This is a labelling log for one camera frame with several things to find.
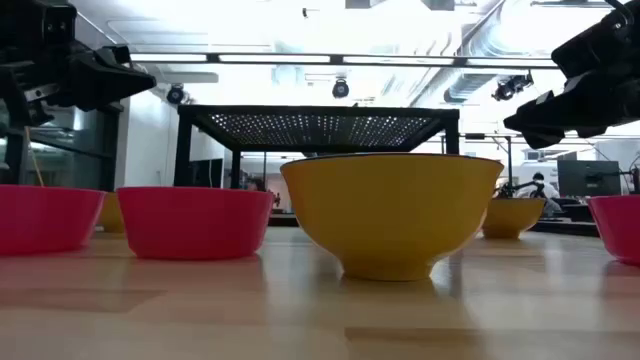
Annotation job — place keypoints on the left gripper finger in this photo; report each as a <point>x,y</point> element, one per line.
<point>100,80</point>
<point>90,104</point>

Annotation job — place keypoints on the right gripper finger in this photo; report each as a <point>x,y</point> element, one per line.
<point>542,139</point>
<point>590,105</point>

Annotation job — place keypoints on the yellow patterned bowl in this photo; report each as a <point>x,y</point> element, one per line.
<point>112,215</point>
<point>390,215</point>
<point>515,217</point>

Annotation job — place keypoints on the red plastic bowl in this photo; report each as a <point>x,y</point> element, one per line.
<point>45,220</point>
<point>620,225</point>
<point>195,222</point>

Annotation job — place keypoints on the black background rig stand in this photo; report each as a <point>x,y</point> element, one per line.
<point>509,160</point>

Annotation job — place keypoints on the person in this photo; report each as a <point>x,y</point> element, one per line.
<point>539,187</point>

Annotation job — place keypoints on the black computer monitor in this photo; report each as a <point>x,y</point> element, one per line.
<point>589,177</point>

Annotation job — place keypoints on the black ceiling spot lamp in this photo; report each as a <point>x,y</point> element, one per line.
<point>175,95</point>
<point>340,89</point>

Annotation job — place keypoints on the long ceiling light bar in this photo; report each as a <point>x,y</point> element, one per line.
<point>400,60</point>

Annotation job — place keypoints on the black perforated metal shelf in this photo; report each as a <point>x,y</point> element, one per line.
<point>320,111</point>

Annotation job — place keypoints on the black ceiling camera mount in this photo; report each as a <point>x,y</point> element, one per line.
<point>510,87</point>

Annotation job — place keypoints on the black wall screen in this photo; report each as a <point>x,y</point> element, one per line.
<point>207,174</point>

